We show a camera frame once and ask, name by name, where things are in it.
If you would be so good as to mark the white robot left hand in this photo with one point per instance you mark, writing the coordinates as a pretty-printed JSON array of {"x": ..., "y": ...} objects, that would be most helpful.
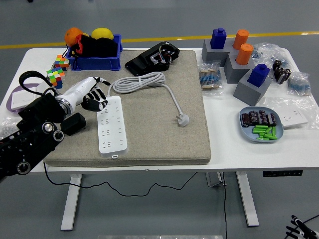
[{"x": 77, "y": 90}]

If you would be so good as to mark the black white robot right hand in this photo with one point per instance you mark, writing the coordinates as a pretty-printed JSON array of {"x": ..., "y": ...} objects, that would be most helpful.
[{"x": 302, "y": 231}]

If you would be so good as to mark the black power adapter plug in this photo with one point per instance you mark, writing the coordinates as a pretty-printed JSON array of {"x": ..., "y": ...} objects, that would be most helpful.
[{"x": 74, "y": 123}]

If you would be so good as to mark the white power strip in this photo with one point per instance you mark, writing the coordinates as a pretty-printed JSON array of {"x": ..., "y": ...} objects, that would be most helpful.
[{"x": 112, "y": 134}]

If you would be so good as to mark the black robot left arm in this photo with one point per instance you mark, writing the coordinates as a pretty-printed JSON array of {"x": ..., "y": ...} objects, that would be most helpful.
[{"x": 37, "y": 112}]

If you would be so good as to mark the colourful puzzle cube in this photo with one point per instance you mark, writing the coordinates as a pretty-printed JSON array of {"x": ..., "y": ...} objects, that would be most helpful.
[
  {"x": 62, "y": 62},
  {"x": 56, "y": 76}
]

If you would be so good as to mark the blue plastic bin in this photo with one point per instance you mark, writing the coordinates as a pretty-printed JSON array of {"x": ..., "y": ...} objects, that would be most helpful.
[{"x": 99, "y": 63}]

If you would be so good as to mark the black pouch with red trim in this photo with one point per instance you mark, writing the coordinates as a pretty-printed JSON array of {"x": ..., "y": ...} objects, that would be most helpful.
[{"x": 99, "y": 48}]

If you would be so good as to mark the orange fruit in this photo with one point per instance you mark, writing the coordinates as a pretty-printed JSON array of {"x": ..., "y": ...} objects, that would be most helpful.
[{"x": 72, "y": 36}]

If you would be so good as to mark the black table control panel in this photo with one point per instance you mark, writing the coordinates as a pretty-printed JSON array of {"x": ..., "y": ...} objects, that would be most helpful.
[{"x": 282, "y": 173}]

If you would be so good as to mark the yellow lemon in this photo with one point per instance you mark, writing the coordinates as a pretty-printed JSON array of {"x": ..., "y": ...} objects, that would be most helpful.
[{"x": 102, "y": 33}]

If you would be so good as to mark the white table leg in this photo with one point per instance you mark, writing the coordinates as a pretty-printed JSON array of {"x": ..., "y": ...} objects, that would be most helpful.
[
  {"x": 246, "y": 199},
  {"x": 71, "y": 204}
]

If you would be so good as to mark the purple plate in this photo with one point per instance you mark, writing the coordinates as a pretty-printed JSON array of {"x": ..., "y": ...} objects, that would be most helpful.
[{"x": 10, "y": 104}]

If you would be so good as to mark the clear bag of metal nuts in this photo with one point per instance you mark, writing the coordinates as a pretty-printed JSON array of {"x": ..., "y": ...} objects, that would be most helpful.
[{"x": 7, "y": 127}]

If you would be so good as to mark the beige fabric mat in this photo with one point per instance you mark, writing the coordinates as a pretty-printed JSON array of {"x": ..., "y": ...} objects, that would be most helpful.
[{"x": 154, "y": 144}]

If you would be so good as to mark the green battery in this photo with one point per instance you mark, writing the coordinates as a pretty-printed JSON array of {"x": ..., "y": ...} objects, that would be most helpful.
[
  {"x": 263, "y": 139},
  {"x": 260, "y": 127},
  {"x": 268, "y": 131},
  {"x": 270, "y": 137},
  {"x": 259, "y": 130},
  {"x": 274, "y": 132}
]

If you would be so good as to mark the grey box under table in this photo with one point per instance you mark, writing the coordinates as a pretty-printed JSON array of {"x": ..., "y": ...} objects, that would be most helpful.
[{"x": 214, "y": 179}]

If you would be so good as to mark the blue-grey plate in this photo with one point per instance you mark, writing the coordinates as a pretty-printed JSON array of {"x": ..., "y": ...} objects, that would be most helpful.
[{"x": 246, "y": 134}]

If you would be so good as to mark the black capacitor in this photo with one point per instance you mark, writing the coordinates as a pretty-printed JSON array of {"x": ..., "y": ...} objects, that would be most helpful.
[
  {"x": 245, "y": 119},
  {"x": 272, "y": 119},
  {"x": 263, "y": 117},
  {"x": 254, "y": 117}
]

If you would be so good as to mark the large clear plastic bag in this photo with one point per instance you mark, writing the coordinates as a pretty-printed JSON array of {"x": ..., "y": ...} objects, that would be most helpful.
[{"x": 274, "y": 104}]

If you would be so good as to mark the clear bag of resistors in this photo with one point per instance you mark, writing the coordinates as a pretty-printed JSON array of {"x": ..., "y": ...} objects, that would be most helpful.
[{"x": 210, "y": 79}]

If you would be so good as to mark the grey block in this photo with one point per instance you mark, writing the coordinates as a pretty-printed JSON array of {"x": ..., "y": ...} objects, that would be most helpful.
[
  {"x": 249, "y": 93},
  {"x": 235, "y": 73},
  {"x": 211, "y": 56}
]

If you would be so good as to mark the small bag of blue resistors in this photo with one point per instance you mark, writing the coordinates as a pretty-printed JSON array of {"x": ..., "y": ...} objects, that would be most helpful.
[{"x": 299, "y": 84}]

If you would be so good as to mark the blue square peg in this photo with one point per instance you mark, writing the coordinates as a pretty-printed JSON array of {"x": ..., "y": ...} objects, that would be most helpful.
[
  {"x": 218, "y": 39},
  {"x": 258, "y": 76}
]

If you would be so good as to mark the bundle of black capacitors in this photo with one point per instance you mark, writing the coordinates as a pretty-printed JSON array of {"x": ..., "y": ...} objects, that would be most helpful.
[{"x": 281, "y": 73}]

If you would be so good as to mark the orange cylinder peg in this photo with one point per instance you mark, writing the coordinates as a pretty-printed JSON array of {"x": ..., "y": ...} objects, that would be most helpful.
[
  {"x": 244, "y": 53},
  {"x": 241, "y": 38}
]

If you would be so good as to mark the crumpled clear plastic bag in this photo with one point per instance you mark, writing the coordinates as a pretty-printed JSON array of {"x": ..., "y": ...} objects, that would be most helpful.
[{"x": 269, "y": 53}]

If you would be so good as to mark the white switch box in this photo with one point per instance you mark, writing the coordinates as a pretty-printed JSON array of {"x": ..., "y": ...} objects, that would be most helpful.
[{"x": 42, "y": 88}]

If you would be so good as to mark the white wall switch panel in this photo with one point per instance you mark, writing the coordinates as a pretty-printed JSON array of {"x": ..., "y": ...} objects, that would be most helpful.
[{"x": 22, "y": 98}]

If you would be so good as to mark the white wall socket panel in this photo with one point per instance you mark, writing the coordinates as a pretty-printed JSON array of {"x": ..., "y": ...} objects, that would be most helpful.
[{"x": 294, "y": 118}]

